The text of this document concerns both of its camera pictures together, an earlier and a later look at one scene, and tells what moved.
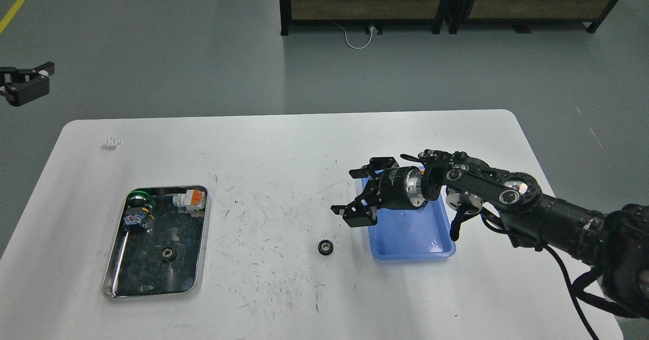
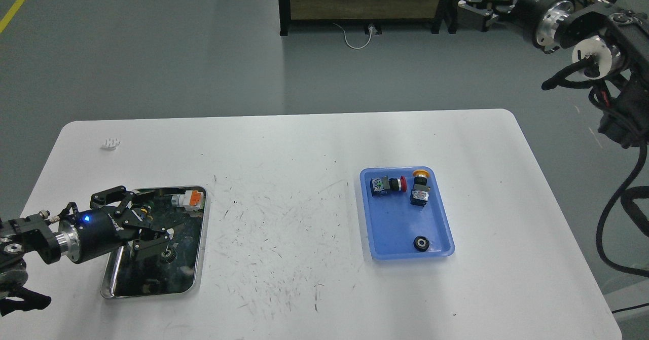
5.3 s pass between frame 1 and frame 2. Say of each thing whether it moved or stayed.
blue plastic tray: stayed
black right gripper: moved
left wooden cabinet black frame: stayed
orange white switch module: stayed
